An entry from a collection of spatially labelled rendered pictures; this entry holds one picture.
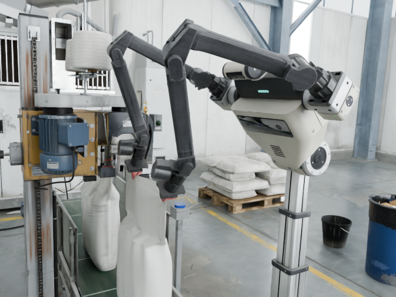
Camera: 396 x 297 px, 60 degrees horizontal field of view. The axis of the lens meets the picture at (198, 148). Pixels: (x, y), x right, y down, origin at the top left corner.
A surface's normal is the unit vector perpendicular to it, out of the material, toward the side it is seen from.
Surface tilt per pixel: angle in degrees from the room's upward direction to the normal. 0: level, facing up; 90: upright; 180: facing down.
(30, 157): 90
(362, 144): 90
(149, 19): 90
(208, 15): 90
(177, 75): 119
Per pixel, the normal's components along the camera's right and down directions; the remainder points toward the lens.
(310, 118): 0.51, 0.15
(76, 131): 0.82, 0.11
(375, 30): -0.86, 0.04
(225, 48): 0.17, 0.57
